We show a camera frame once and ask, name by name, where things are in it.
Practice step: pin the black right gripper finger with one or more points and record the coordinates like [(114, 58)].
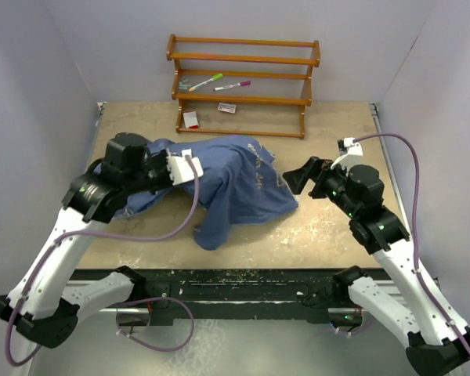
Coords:
[(313, 167), (297, 179)]

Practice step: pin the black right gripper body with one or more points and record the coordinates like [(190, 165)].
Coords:
[(330, 182)]

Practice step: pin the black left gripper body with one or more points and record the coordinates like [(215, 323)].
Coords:
[(155, 171)]

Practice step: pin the blue printed pillowcase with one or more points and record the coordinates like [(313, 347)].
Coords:
[(239, 185)]

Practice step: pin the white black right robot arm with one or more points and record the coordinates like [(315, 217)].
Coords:
[(435, 338)]

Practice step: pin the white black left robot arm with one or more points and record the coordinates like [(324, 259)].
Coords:
[(42, 308)]

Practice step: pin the white red small box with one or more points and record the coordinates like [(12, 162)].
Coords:
[(190, 120)]

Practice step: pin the pale green small clips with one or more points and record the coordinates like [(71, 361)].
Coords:
[(184, 83)]

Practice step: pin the white red label card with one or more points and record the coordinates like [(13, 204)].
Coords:
[(227, 108)]

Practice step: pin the magenta cap marker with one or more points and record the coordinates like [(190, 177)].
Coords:
[(231, 86)]

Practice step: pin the green cap marker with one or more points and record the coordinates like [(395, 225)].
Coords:
[(203, 83)]

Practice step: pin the wooden slatted rack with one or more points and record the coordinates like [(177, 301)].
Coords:
[(206, 93)]

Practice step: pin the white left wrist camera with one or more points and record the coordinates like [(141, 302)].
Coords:
[(181, 167)]

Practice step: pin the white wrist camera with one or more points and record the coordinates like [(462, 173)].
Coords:
[(181, 167), (350, 154)]

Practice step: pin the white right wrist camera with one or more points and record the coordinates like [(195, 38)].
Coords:
[(350, 154)]

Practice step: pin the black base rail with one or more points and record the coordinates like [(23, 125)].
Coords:
[(311, 295)]

